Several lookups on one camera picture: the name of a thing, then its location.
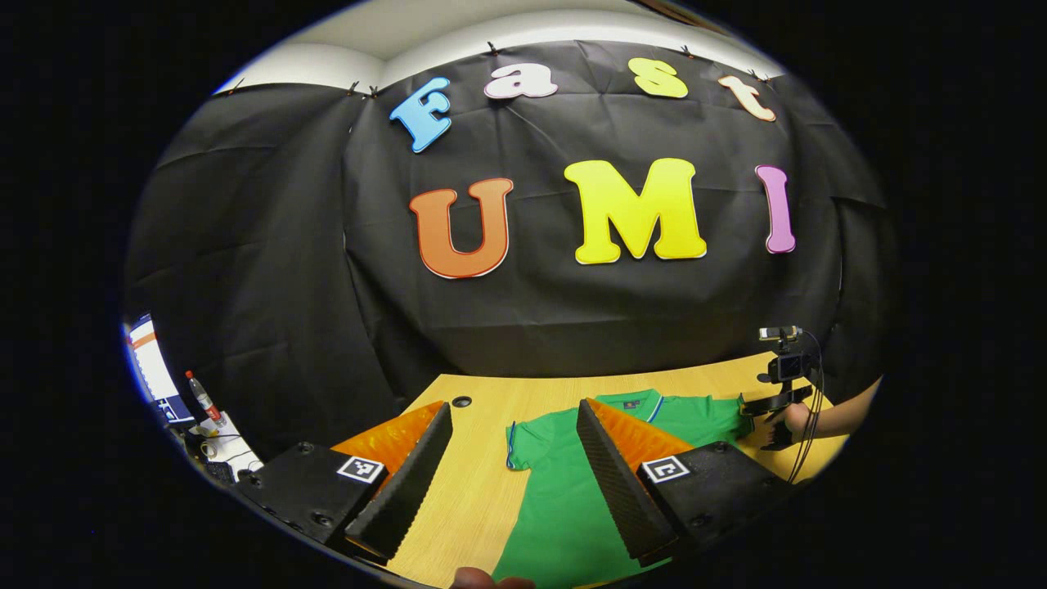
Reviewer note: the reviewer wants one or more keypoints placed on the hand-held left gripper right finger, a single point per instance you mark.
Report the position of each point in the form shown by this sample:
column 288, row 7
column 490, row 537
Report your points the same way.
column 617, row 491

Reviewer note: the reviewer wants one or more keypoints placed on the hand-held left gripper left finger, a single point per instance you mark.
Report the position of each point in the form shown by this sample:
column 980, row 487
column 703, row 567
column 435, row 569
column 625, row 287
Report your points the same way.
column 405, row 491

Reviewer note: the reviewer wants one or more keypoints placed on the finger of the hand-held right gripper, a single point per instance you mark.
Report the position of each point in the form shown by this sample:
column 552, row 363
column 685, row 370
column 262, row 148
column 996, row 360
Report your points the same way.
column 773, row 402

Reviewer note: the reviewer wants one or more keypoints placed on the green T-shirt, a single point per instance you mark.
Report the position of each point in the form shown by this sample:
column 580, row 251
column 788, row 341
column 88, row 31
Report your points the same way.
column 556, row 491

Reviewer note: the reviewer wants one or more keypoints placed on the white side desk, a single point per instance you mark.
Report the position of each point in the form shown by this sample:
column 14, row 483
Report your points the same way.
column 233, row 446

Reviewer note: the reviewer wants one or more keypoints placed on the black backdrop cloth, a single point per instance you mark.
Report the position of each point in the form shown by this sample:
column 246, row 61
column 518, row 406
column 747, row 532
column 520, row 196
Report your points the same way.
column 572, row 311

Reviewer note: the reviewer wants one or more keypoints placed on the black keyboard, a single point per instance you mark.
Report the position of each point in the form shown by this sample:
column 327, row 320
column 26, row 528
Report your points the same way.
column 219, row 471

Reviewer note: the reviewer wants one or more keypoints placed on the red-capped plastic bottle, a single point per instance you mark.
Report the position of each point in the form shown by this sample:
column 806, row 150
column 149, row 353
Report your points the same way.
column 202, row 398

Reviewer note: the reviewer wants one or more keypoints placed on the white display board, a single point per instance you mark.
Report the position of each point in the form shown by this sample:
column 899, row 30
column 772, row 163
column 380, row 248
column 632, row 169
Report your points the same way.
column 151, row 368

